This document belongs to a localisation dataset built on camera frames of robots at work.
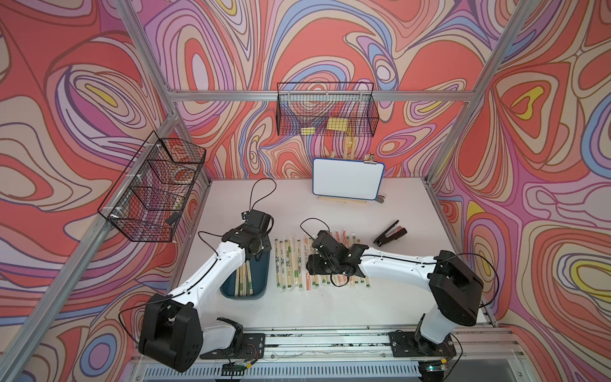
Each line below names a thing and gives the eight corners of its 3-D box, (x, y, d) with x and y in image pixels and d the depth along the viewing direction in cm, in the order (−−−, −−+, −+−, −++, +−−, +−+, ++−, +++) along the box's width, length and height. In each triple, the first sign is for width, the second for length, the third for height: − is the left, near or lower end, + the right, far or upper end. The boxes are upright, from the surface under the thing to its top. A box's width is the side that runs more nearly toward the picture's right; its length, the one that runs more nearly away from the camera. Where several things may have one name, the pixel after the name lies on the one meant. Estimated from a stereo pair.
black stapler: (383, 251, 96) (384, 248, 94) (372, 241, 99) (373, 238, 97) (407, 232, 102) (408, 228, 100) (396, 223, 105) (397, 219, 104)
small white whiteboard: (311, 201, 112) (312, 165, 94) (312, 193, 115) (313, 157, 97) (374, 206, 110) (386, 170, 92) (373, 198, 113) (385, 162, 96)
